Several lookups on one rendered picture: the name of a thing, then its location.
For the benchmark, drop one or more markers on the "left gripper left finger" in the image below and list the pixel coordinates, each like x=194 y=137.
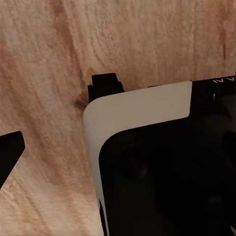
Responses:
x=12 y=146

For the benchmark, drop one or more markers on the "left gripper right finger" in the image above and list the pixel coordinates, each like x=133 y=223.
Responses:
x=228 y=145

